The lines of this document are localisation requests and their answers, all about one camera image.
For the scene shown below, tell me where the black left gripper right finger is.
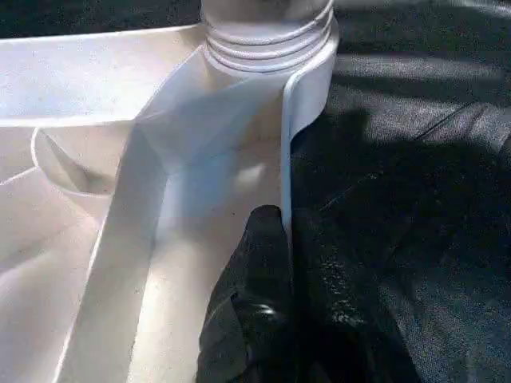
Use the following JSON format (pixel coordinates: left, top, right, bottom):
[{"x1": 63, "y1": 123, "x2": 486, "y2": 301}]
[{"x1": 293, "y1": 207, "x2": 420, "y2": 383}]

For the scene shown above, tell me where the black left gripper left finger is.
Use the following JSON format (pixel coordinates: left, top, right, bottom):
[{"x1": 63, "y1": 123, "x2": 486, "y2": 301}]
[{"x1": 197, "y1": 205, "x2": 299, "y2": 383}]

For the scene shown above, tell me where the white plastic table leg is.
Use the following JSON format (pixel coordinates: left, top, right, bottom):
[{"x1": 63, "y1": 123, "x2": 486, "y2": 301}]
[{"x1": 201, "y1": 0, "x2": 336, "y2": 75}]

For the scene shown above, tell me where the white plastic table top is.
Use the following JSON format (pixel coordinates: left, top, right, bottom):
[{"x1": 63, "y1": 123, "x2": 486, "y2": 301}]
[{"x1": 0, "y1": 22, "x2": 340, "y2": 383}]

